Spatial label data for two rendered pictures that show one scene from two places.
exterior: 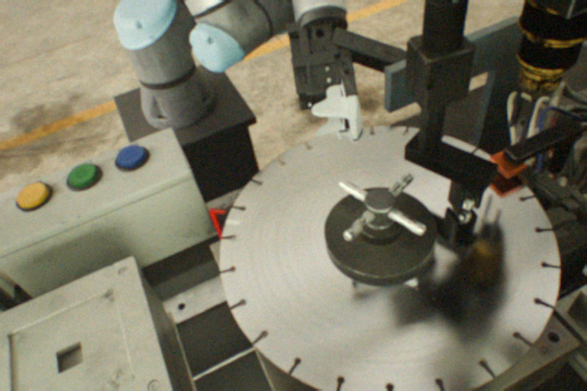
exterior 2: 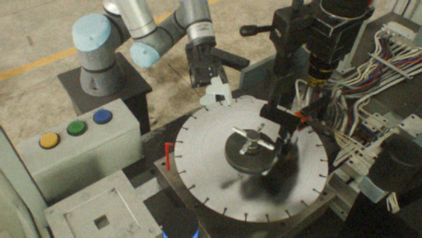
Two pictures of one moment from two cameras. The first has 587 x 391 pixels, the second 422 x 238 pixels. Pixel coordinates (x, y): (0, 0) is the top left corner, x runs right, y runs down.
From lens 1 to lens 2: 0.31 m
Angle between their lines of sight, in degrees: 12
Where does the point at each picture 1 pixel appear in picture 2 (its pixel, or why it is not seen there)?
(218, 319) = (156, 202)
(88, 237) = (82, 162)
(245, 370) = not seen: hidden behind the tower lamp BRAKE
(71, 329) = (98, 209)
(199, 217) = (138, 147)
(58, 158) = not seen: outside the picture
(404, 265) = (264, 164)
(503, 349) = (309, 195)
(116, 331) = (123, 207)
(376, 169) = (242, 120)
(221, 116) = (131, 87)
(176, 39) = (110, 44)
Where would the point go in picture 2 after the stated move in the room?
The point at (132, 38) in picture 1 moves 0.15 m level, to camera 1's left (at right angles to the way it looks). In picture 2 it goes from (86, 44) to (33, 54)
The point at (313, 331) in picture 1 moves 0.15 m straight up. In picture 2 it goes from (229, 196) to (236, 150)
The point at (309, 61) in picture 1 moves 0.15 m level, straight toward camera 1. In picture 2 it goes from (200, 65) to (215, 105)
